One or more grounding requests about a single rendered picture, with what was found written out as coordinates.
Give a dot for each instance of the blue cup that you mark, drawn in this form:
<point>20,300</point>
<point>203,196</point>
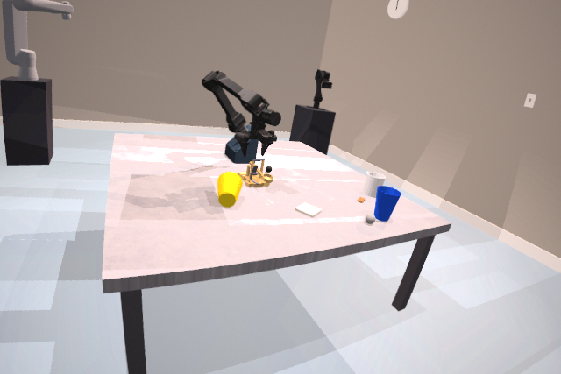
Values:
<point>386,199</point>

